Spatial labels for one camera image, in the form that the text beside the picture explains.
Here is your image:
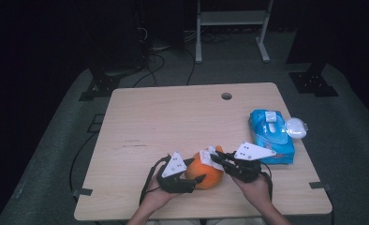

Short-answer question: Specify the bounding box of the right hand-held gripper cable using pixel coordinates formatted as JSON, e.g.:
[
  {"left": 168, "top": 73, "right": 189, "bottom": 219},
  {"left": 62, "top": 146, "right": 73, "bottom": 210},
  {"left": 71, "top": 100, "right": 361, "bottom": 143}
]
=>
[{"left": 260, "top": 160, "right": 274, "bottom": 201}]

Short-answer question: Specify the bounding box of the white round lid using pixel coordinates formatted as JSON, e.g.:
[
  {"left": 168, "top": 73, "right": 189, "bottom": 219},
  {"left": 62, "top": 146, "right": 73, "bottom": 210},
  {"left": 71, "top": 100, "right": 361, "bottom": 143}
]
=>
[{"left": 285, "top": 116, "right": 309, "bottom": 140}]

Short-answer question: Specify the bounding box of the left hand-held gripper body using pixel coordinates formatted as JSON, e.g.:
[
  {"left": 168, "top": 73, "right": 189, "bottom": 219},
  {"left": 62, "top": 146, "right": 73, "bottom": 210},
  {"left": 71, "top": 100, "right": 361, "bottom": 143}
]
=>
[{"left": 155, "top": 151, "right": 197, "bottom": 194}]

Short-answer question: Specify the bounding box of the dark floor outlet plate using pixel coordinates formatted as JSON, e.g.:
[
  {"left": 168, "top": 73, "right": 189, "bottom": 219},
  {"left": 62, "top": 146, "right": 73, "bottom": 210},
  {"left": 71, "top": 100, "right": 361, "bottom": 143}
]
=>
[{"left": 87, "top": 113, "right": 106, "bottom": 134}]

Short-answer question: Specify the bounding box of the black floor cable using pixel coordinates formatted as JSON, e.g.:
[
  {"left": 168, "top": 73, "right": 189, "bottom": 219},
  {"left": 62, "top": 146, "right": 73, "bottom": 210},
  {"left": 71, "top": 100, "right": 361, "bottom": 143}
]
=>
[
  {"left": 68, "top": 132, "right": 97, "bottom": 193},
  {"left": 132, "top": 52, "right": 167, "bottom": 88},
  {"left": 185, "top": 48, "right": 197, "bottom": 86}
]

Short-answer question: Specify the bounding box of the person's left hand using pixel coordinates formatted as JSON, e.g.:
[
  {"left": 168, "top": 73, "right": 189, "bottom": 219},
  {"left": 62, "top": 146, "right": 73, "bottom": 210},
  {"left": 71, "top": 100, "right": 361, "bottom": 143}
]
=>
[{"left": 140, "top": 176, "right": 182, "bottom": 214}]

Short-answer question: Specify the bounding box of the black stand base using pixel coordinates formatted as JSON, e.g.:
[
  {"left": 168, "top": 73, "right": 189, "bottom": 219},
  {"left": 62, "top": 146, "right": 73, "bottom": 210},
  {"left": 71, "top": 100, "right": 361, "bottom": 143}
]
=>
[
  {"left": 288, "top": 62, "right": 340, "bottom": 98},
  {"left": 78, "top": 59, "right": 143, "bottom": 102}
]

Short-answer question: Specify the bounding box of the blue wet wipe pack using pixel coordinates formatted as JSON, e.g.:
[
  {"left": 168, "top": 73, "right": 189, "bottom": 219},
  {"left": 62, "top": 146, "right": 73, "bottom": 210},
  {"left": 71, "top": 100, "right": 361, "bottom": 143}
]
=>
[{"left": 248, "top": 108, "right": 297, "bottom": 165}]

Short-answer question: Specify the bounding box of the white wet wipe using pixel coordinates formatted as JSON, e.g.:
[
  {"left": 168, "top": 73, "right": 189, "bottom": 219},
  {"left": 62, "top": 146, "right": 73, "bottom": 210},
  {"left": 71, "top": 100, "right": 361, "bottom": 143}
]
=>
[{"left": 199, "top": 144, "right": 226, "bottom": 173}]

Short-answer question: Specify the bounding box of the white metal stand frame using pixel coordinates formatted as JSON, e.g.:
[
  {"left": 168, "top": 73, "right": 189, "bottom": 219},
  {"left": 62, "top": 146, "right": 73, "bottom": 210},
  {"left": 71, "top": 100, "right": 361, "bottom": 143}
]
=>
[{"left": 195, "top": 0, "right": 274, "bottom": 65}]

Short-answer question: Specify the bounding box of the hand-held gripper cable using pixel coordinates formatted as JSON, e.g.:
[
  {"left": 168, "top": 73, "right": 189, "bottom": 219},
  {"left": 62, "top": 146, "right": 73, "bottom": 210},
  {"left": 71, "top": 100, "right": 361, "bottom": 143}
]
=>
[
  {"left": 139, "top": 154, "right": 171, "bottom": 205},
  {"left": 260, "top": 160, "right": 274, "bottom": 201}
]

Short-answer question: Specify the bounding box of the orange plush toy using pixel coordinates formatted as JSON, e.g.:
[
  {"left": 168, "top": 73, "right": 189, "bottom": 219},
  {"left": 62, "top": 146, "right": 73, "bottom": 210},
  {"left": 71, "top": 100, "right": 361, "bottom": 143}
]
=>
[{"left": 184, "top": 144, "right": 226, "bottom": 190}]

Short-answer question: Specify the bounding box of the person's right hand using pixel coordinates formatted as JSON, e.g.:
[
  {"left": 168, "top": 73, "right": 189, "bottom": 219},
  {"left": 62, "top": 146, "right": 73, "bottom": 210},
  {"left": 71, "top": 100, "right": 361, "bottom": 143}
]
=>
[{"left": 230, "top": 172, "right": 273, "bottom": 210}]

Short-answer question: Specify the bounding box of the left hand-held gripper cable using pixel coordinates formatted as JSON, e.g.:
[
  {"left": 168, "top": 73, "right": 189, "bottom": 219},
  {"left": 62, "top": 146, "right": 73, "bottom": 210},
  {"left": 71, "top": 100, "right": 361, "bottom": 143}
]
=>
[{"left": 139, "top": 154, "right": 171, "bottom": 205}]

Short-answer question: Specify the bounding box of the grey tape strip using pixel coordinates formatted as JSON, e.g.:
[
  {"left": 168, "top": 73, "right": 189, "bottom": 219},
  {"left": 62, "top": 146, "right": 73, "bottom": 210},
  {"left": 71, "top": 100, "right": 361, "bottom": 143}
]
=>
[
  {"left": 308, "top": 181, "right": 332, "bottom": 192},
  {"left": 72, "top": 187, "right": 94, "bottom": 198}
]

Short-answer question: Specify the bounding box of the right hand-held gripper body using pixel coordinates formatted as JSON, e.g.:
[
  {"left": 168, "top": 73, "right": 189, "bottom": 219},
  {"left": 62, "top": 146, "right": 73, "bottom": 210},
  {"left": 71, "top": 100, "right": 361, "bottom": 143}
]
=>
[{"left": 224, "top": 142, "right": 277, "bottom": 184}]

